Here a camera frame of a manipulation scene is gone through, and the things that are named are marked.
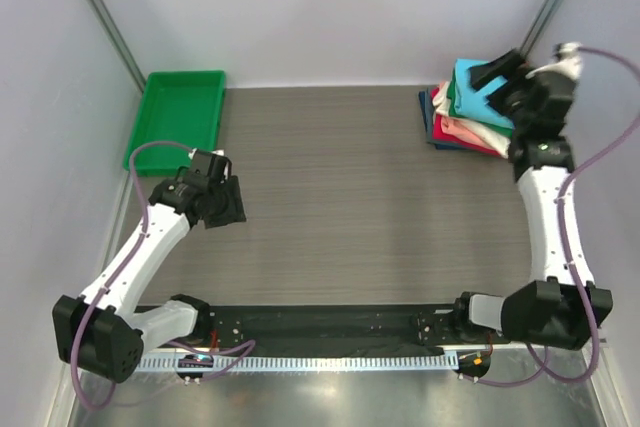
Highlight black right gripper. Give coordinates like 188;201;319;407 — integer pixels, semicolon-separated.
466;49;538;132

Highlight light blue t shirt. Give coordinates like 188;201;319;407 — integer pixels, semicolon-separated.
453;58;513;129

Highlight green plastic tray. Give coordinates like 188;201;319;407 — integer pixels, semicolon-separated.
123;70;226;169

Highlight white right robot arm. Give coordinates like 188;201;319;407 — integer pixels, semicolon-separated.
450;43;613;350

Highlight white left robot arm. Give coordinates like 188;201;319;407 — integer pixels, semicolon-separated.
52;149;246;384

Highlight folded green t shirt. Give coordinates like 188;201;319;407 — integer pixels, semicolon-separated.
446;79;512;138

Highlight folded cream t shirt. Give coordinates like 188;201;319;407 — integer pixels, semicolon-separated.
432;79;516;159

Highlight folded pink t shirt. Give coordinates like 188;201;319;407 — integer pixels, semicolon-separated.
440;116;491;149

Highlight folded navy t shirt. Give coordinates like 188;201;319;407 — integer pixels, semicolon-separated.
418;90;466;151

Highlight folded red t shirt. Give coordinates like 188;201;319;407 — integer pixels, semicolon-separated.
429;87;503;159

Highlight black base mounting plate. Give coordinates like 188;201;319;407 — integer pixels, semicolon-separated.
134;304;512;359

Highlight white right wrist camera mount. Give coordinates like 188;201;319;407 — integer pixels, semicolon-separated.
527;42;583;82

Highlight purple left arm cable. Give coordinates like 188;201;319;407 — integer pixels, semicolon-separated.
69;140;256;411

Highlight slotted grey cable duct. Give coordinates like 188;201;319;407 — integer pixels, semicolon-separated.
136;351;459;374

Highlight left aluminium corner post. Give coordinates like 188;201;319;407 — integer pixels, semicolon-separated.
86;0;146;93

